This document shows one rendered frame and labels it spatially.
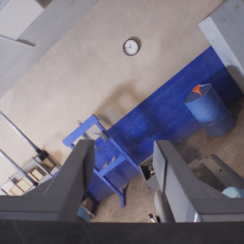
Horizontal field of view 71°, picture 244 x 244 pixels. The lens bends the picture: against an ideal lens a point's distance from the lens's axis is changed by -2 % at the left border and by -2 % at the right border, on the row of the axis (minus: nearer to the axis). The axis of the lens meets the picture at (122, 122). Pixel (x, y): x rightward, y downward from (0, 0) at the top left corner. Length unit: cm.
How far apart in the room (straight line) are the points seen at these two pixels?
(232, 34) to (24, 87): 417
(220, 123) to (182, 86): 108
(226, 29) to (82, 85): 287
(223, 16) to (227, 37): 35
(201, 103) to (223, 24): 140
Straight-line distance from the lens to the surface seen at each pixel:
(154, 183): 294
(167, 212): 109
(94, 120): 338
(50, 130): 425
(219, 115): 358
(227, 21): 383
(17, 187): 480
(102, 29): 387
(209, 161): 117
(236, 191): 57
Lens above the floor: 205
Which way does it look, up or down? 12 degrees down
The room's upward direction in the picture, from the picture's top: 41 degrees counter-clockwise
